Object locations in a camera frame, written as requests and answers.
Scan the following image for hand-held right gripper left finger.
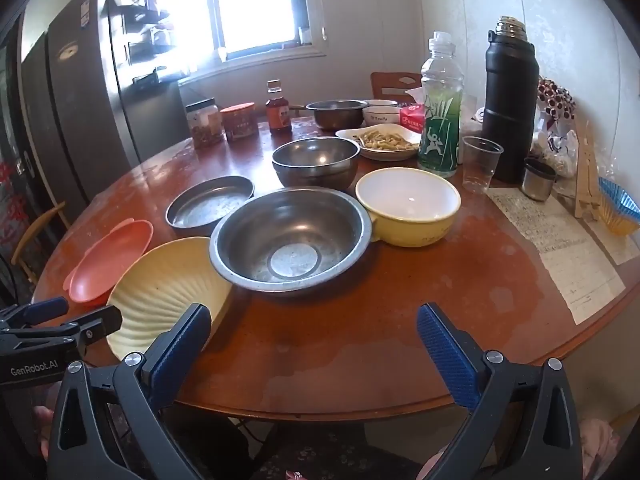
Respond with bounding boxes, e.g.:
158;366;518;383
47;302;213;480

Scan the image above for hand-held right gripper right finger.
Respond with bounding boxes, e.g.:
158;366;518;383
416;302;583;480

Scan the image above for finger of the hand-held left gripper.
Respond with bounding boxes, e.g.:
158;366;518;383
0;296;70;332
50;305;123;351

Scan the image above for pink plastic plate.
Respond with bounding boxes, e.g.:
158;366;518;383
62;218;155;306

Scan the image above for yellow scalloped plate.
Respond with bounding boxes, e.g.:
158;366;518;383
105;236;236;363

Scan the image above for steel plate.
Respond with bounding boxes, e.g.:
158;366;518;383
165;176;256;231

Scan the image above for yellow enamel bowl with handle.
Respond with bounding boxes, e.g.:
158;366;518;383
355;167;462;248

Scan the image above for large steel bowl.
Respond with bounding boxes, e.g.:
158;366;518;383
209;186;373;295

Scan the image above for deep steel bowl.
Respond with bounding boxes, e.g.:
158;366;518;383
271;136;361;192

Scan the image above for dark floral cloth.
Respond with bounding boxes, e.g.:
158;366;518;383
260;425;436;480

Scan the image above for printed paper sheet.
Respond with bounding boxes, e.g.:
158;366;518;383
487;187;627;326

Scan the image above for pink printed clothing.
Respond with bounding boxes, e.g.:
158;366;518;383
582;417;622;480

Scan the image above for clear plastic cup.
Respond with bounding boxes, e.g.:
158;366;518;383
461;136;504;194

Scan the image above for steel thermos cup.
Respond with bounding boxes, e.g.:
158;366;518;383
521;157;557;202

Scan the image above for steel refrigerator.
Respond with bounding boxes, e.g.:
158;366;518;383
17;0;193;211

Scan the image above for black-lid food jar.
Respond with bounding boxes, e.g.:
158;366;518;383
185;98;224;149

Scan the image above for yellow cooked vegetable strips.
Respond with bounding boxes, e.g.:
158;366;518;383
359;130;418;152

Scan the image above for green drink bottle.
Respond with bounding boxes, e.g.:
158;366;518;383
417;31;463;177

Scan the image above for blue cupcake liners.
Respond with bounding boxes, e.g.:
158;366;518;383
597;176;640;236

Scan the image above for wooden clip stand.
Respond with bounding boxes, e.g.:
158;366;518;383
574;115;603;221

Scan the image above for white plate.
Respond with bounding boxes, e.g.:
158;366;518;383
335;127;422;162

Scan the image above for red tissue pack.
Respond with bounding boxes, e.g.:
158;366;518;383
398;87;426;133

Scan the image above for red-lid jar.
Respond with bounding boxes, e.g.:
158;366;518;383
220;102;260;142

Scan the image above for white ceramic bowl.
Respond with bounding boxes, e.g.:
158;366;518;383
362;99;403;128

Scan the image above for amber sauce bottle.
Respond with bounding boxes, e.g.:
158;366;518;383
265;80;293;136

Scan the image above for small steel bowl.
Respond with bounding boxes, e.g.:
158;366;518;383
305;100;370;132

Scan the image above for black thermos flask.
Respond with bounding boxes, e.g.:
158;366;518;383
481;16;541;184

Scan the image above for patterned plastic bag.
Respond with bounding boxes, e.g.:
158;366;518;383
530;78;581;178

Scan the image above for wooden chair with carved back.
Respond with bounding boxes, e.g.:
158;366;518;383
370;71;423;103

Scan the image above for black fridge side rack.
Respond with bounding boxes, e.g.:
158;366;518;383
107;0;176;83

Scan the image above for window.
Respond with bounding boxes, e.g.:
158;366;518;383
145;0;326;61

